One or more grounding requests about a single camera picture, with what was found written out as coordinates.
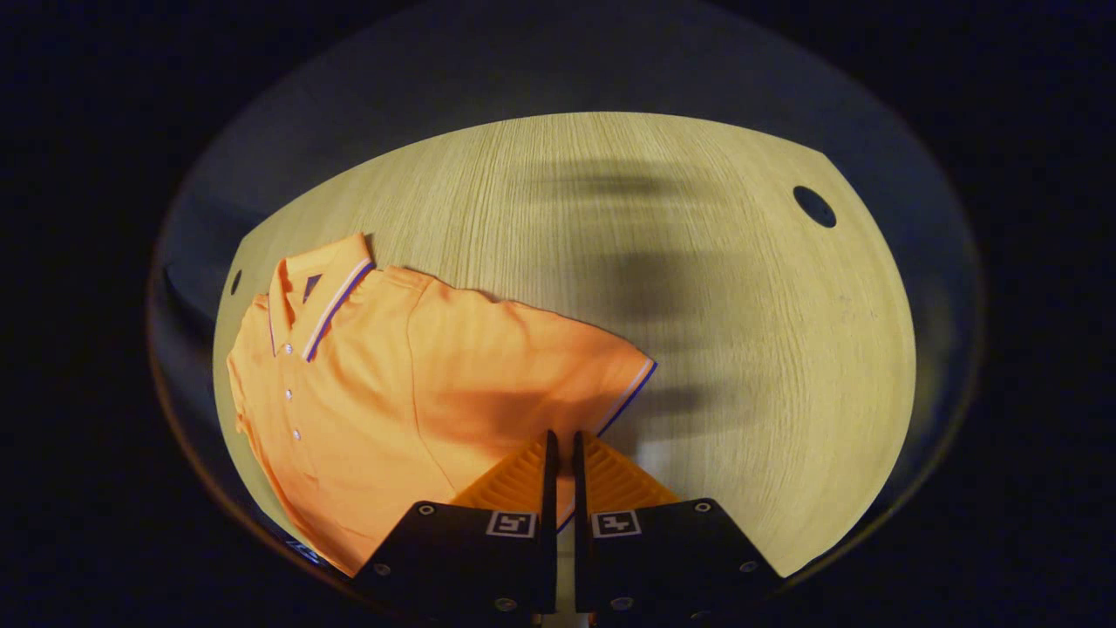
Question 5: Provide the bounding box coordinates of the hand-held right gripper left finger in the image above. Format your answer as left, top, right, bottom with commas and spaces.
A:
351, 429, 560, 618

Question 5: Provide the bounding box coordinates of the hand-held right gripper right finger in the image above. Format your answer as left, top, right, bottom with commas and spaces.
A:
572, 429, 787, 618

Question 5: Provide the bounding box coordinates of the orange T-shirt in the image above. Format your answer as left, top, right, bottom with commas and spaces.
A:
227, 232, 658, 577

